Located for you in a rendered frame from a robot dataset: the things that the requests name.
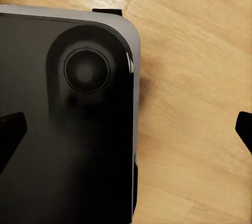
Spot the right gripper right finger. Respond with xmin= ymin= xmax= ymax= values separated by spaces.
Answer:
xmin=235 ymin=111 xmax=252 ymax=154

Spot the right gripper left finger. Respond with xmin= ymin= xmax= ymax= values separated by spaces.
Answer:
xmin=0 ymin=111 xmax=27 ymax=175

